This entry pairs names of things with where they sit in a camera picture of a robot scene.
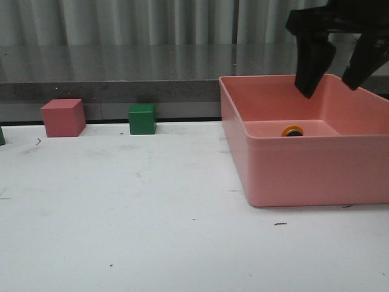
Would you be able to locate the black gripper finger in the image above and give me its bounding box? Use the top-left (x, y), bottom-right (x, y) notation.
top-left (342, 34), bottom-right (388, 90)
top-left (295, 32), bottom-right (336, 99)

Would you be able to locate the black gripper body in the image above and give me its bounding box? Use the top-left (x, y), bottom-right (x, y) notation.
top-left (286, 1), bottom-right (388, 35)

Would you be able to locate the yellow push button switch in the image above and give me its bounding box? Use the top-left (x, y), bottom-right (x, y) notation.
top-left (281, 125), bottom-right (304, 137)

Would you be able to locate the pink plastic bin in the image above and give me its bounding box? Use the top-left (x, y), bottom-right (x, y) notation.
top-left (219, 74), bottom-right (388, 207)

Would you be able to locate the grey counter shelf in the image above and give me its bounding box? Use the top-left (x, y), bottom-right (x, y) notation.
top-left (0, 42), bottom-right (389, 122)

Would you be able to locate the green cube block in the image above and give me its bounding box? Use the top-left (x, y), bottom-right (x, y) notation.
top-left (128, 103), bottom-right (156, 135)

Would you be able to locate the pink cube block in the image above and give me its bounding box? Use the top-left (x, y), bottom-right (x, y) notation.
top-left (40, 99), bottom-right (86, 137)

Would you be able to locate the green block at left edge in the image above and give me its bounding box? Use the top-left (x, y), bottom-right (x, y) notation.
top-left (0, 127), bottom-right (5, 146)

